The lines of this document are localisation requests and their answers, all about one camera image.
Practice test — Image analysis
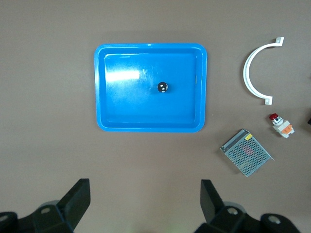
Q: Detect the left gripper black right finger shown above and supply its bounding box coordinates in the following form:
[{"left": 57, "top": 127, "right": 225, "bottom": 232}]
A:
[{"left": 194, "top": 179, "right": 301, "bottom": 233}]

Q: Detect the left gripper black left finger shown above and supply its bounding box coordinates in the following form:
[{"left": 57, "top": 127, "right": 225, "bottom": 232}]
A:
[{"left": 0, "top": 178, "right": 91, "bottom": 233}]

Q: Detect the metal mesh power supply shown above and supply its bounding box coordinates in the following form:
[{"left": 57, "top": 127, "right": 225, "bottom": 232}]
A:
[{"left": 220, "top": 128, "right": 275, "bottom": 178}]

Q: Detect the blue plastic tray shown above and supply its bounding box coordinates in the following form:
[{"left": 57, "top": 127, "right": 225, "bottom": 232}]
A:
[{"left": 94, "top": 43, "right": 209, "bottom": 133}]

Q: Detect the large white half-round clamp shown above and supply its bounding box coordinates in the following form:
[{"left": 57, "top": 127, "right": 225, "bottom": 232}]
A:
[{"left": 243, "top": 36, "right": 285, "bottom": 106}]

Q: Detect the red pilot light switch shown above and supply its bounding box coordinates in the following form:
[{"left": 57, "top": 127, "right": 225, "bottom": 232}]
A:
[{"left": 268, "top": 113, "right": 295, "bottom": 139}]

